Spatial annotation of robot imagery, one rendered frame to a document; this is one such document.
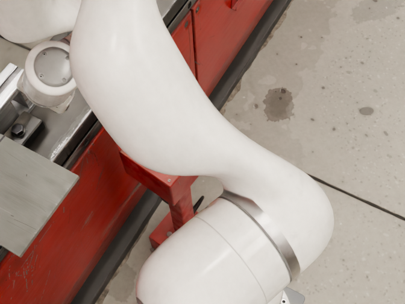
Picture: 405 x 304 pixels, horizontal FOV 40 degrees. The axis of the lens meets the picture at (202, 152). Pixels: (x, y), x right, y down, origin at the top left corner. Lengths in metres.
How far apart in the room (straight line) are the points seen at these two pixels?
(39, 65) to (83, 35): 0.37
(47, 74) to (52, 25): 0.10
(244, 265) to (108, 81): 0.22
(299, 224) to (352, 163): 1.68
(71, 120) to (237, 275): 0.82
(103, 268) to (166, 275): 1.47
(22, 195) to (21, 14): 0.43
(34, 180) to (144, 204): 1.02
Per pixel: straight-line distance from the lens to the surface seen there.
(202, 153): 0.52
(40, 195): 1.09
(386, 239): 2.15
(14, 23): 0.78
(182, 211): 1.68
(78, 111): 1.31
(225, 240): 0.56
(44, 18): 0.79
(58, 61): 0.88
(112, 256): 2.03
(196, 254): 0.56
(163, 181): 1.31
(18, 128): 1.27
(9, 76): 1.30
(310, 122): 2.30
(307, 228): 0.59
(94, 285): 2.02
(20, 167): 1.13
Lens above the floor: 1.95
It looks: 62 degrees down
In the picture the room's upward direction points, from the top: 4 degrees counter-clockwise
